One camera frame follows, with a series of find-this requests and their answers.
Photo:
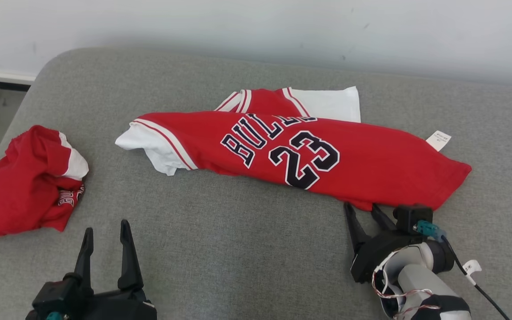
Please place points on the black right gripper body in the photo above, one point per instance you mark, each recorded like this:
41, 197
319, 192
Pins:
380, 253

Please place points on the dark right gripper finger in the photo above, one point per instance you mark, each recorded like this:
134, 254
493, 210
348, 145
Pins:
382, 220
356, 231

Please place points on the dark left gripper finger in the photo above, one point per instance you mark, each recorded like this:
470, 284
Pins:
129, 266
85, 258

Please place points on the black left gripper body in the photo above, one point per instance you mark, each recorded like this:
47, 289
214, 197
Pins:
122, 306

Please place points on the red Bulls 23 jersey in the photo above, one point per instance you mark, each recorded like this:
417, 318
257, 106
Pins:
371, 164

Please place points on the red Bulls shorts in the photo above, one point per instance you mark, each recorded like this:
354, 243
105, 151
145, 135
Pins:
16, 191

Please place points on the grey fabric sofa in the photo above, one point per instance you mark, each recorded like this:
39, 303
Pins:
238, 249

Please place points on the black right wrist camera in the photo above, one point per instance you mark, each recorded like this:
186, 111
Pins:
409, 217

